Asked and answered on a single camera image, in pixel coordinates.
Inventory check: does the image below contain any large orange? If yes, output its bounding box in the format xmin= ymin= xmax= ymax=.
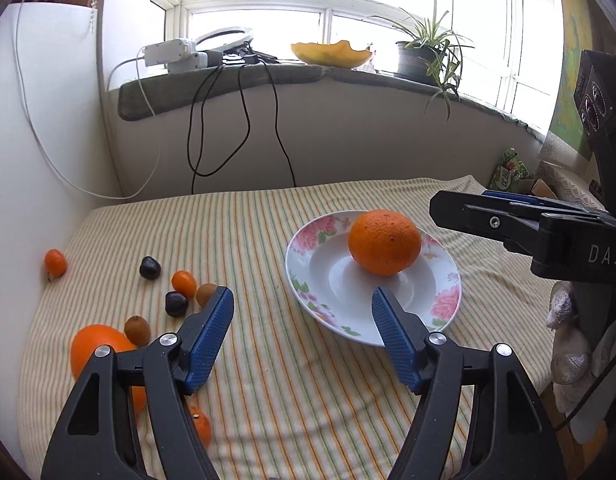
xmin=69 ymin=323 xmax=149 ymax=417
xmin=348 ymin=210 xmax=423 ymax=276

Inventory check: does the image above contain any mandarin with stem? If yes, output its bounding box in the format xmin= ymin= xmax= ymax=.
xmin=189 ymin=404 xmax=212 ymax=448

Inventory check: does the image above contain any brown kiwi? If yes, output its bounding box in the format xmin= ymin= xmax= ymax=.
xmin=195 ymin=283 xmax=218 ymax=308
xmin=124 ymin=315 xmax=151 ymax=347

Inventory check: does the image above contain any right white gloved hand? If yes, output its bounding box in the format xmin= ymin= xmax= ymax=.
xmin=546 ymin=282 xmax=616 ymax=444

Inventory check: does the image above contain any green snack bag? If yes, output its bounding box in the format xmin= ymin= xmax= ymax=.
xmin=488 ymin=148 xmax=534 ymax=194

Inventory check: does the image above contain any dark plum near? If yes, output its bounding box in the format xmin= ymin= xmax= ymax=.
xmin=165 ymin=290 xmax=189 ymax=318

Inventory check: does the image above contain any dark plum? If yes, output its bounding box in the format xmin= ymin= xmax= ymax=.
xmin=139 ymin=256 xmax=161 ymax=281
xmin=165 ymin=290 xmax=189 ymax=318

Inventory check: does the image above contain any potted spider plant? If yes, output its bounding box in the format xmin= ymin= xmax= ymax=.
xmin=372 ymin=0 xmax=472 ymax=119

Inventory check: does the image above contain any dark plum far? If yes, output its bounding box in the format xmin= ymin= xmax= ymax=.
xmin=139 ymin=256 xmax=161 ymax=281

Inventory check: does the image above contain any small orange kumquat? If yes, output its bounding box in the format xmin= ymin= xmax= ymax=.
xmin=170 ymin=270 xmax=197 ymax=298

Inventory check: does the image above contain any white floral plate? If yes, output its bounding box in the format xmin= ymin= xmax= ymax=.
xmin=285 ymin=210 xmax=462 ymax=347

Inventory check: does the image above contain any striped cloth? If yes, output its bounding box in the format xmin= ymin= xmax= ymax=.
xmin=18 ymin=176 xmax=553 ymax=479

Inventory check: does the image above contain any yellow orange bowl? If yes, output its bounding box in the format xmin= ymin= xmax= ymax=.
xmin=291 ymin=40 xmax=373 ymax=70

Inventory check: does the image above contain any white power strip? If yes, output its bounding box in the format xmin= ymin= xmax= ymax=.
xmin=143 ymin=38 xmax=208 ymax=74

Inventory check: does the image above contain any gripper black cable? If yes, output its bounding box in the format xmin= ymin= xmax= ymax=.
xmin=552 ymin=339 xmax=616 ymax=434

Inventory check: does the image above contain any right black camera box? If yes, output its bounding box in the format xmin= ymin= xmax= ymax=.
xmin=573 ymin=50 xmax=616 ymax=217

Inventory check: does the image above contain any small mandarin by wall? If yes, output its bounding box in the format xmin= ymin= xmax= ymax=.
xmin=43 ymin=248 xmax=67 ymax=281

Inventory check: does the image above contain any white cable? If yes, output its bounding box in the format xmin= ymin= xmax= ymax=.
xmin=15 ymin=0 xmax=161 ymax=202

